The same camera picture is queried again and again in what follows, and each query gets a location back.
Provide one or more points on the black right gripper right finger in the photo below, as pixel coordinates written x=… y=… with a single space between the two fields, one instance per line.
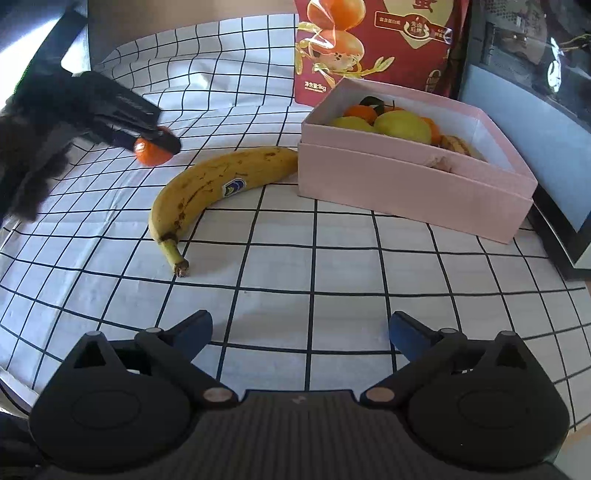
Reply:
x=449 y=366

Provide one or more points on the green pear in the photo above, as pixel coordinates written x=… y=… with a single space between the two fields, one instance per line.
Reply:
x=353 y=123
x=404 y=125

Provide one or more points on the short yellow banana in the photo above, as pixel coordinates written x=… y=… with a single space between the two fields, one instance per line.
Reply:
x=458 y=145

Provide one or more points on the orange tangerine with leaves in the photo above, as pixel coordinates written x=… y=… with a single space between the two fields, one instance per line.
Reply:
x=436 y=134

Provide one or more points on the red orange gift box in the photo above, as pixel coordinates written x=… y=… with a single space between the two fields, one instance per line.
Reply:
x=410 y=43

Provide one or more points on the pink cardboard box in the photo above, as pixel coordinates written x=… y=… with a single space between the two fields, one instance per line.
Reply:
x=489 y=196

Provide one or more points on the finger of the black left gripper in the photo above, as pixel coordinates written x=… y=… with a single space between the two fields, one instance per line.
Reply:
x=124 y=107
x=120 y=138

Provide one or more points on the long yellow banana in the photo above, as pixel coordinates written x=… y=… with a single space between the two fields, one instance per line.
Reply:
x=192 y=191

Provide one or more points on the white black grid tablecloth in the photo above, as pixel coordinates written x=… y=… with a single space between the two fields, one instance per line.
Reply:
x=300 y=291

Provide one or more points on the orange tangerine with leaf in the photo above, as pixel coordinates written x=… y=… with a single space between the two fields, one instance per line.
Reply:
x=364 y=112

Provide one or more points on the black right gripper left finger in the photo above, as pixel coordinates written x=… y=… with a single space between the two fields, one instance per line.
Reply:
x=152 y=370

